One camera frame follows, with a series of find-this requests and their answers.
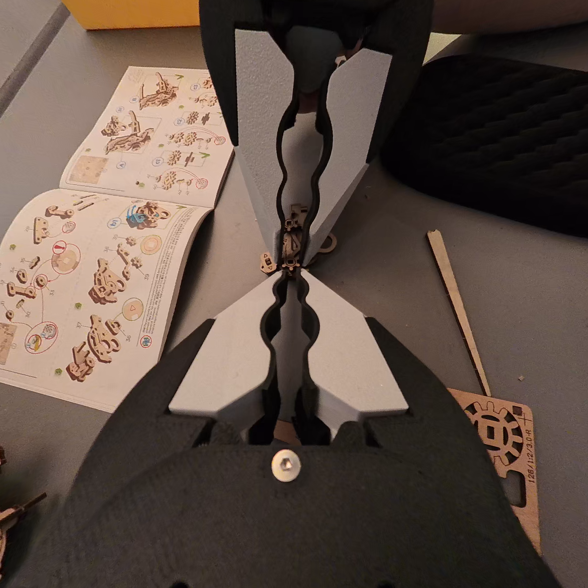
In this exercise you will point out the small wooden model assembly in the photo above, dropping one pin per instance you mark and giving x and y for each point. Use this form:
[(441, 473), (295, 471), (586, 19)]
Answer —
[(293, 241)]

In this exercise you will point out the black quilted seat cushion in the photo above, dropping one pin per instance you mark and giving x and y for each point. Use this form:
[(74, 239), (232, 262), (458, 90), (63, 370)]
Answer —
[(496, 138)]

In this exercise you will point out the yellow plastic box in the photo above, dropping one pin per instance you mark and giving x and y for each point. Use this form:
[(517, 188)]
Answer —
[(138, 11)]

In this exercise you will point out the open instruction booklet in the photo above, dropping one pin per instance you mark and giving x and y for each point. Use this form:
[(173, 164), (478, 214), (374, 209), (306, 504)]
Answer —
[(115, 275)]

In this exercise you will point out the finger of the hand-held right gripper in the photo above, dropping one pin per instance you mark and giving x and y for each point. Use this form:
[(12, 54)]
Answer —
[(257, 115), (349, 128)]

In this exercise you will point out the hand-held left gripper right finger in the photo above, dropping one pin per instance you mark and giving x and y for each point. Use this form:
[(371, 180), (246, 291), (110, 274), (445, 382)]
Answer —
[(353, 367)]

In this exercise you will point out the person's right forearm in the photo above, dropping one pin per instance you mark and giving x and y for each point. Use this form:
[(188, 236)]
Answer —
[(505, 13)]

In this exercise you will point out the small wooden gear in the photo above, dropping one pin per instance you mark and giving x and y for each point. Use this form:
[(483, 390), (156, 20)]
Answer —
[(290, 264)]

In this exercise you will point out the laser-cut plywood parts sheet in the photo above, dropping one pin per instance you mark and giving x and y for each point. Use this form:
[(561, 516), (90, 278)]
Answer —
[(527, 459)]

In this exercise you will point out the tapered wooden stick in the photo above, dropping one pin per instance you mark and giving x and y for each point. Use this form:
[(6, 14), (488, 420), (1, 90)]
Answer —
[(454, 298)]

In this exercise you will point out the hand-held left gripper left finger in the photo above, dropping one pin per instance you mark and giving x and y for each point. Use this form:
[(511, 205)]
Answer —
[(225, 367)]

